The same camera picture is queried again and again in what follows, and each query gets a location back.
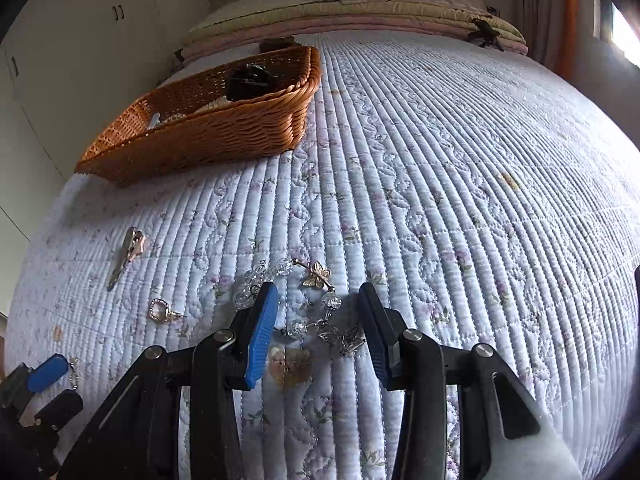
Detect light blue hair clip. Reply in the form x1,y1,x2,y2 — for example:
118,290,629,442
148,113,160,130

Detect black wristwatch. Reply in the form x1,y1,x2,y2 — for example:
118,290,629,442
226,63,277,102

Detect silver snap hair clip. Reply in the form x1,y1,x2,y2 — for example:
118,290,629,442
106,226,146,292

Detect white quilted bedspread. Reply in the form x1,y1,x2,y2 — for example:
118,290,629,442
4,32,639,479

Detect gold butterfly brooch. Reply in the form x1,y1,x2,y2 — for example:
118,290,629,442
292,258,335,292

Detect brown wicker basket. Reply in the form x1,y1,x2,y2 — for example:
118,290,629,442
75,46,321,186

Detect white wardrobe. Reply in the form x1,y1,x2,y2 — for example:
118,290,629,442
1,0,208,314

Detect black hair clip on quilts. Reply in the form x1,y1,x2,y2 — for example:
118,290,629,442
466,18,504,52

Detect folded beige pink quilts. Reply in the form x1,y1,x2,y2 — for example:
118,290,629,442
181,0,528,62

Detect dark brown hairbrush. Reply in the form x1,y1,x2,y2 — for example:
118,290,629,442
259,36,298,53

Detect window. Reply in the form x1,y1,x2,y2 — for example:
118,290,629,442
593,0,639,67

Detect orange curtain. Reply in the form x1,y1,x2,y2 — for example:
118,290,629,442
556,0,578,80

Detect grey curtain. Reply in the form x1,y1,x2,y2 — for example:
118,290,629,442
513,0,564,70

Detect white floral pillow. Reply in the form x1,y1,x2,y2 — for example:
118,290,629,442
198,0,338,28

